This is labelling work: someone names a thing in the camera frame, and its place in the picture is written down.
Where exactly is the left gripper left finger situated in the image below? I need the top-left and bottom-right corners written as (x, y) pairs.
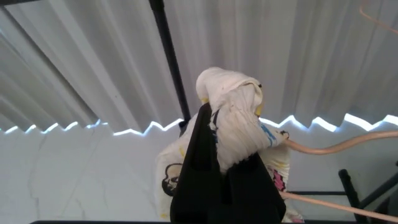
top-left (170, 102), bottom-right (225, 223)

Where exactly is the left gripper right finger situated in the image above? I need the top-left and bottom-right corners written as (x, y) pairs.
top-left (221, 151), bottom-right (287, 223)

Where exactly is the cream printed garment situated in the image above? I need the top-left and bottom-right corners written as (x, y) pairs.
top-left (154, 66), bottom-right (305, 223)

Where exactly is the black clothes rack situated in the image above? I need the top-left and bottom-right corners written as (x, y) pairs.
top-left (0, 0), bottom-right (398, 224)

